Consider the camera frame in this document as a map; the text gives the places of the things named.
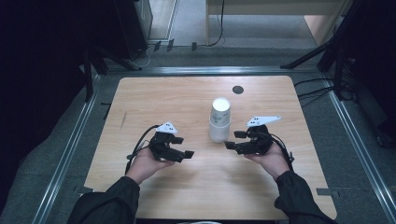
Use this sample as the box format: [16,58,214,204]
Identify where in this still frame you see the person's left hand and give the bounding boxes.
[125,146,176,185]

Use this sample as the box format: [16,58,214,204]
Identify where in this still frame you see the dark curtain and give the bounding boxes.
[0,0,88,213]
[342,0,396,147]

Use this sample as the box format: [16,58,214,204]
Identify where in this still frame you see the black metal stand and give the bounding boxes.
[82,46,143,104]

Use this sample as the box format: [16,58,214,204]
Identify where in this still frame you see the left hand-held gripper cable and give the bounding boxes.
[124,124,161,175]

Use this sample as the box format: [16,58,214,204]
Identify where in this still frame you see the grey floor tape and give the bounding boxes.
[316,187,340,199]
[73,185,94,195]

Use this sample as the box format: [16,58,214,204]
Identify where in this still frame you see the person's right hand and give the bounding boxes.
[244,143,291,181]

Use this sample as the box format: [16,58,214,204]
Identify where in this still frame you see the white floor cable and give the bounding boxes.
[136,45,153,69]

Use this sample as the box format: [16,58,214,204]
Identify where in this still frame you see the black cabinet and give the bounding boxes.
[113,0,153,62]

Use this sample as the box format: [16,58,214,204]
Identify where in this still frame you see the metal floor rail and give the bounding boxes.
[321,74,396,224]
[31,74,102,224]
[106,65,321,76]

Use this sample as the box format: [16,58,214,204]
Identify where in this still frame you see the light wooden desk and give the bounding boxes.
[205,0,356,48]

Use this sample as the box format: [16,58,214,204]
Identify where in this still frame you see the black floor cables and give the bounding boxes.
[293,77,335,108]

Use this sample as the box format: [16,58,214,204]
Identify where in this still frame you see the black hanging cable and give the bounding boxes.
[206,0,226,48]

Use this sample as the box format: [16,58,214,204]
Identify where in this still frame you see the right hand-held gripper cable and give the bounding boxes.
[264,132,295,172]

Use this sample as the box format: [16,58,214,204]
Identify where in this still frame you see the hand-held gripper cable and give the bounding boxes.
[264,132,295,172]
[124,124,161,175]

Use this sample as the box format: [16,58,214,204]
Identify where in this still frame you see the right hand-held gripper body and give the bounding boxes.
[235,115,282,156]

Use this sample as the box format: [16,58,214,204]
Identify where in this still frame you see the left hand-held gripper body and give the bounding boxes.
[148,120,185,163]

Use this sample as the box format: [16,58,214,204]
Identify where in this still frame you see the black tripod stand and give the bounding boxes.
[279,0,359,101]

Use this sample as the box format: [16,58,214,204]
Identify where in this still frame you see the stack of paper cups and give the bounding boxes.
[208,96,232,144]

